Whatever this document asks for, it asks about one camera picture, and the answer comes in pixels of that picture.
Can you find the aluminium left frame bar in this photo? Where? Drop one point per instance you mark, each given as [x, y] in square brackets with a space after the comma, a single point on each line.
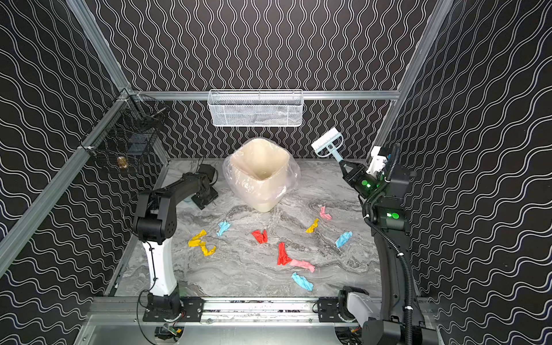
[19, 235]

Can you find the aluminium right frame post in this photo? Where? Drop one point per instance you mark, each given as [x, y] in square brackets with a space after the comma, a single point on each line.
[411, 41]

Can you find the aluminium corner frame post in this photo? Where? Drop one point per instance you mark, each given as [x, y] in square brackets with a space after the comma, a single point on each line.
[92, 31]

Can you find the red paper scrap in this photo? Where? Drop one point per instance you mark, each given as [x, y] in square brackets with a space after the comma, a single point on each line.
[260, 236]
[283, 258]

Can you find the white wire mesh basket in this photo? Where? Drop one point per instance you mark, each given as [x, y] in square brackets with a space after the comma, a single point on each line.
[256, 107]

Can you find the aluminium frame bar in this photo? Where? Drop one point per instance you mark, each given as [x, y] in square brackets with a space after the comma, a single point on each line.
[345, 95]
[19, 235]

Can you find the light blue paper scrap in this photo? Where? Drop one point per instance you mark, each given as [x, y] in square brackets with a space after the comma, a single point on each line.
[223, 227]

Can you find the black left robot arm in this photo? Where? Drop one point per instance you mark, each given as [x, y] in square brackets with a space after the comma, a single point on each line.
[155, 223]

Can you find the aluminium rear frame bar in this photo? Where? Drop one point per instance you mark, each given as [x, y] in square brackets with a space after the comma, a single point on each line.
[345, 95]

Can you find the yellow paper scrap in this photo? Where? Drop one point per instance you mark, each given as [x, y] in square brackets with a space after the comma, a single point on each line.
[313, 227]
[196, 241]
[207, 251]

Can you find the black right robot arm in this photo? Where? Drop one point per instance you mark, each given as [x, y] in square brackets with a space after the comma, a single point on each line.
[381, 189]

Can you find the pink paper scrap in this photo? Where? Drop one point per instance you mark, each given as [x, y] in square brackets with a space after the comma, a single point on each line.
[324, 214]
[304, 264]

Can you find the cream plastic waste bin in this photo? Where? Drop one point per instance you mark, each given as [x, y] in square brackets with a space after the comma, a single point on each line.
[260, 172]

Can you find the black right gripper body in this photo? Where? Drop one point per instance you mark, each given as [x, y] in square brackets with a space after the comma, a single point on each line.
[351, 171]

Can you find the black wire basket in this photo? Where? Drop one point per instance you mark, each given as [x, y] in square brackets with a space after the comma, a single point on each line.
[128, 141]

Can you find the clear plastic bin liner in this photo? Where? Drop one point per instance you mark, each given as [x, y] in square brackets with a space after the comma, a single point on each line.
[241, 181]

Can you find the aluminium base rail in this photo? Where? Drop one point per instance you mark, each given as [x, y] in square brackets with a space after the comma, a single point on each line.
[306, 311]

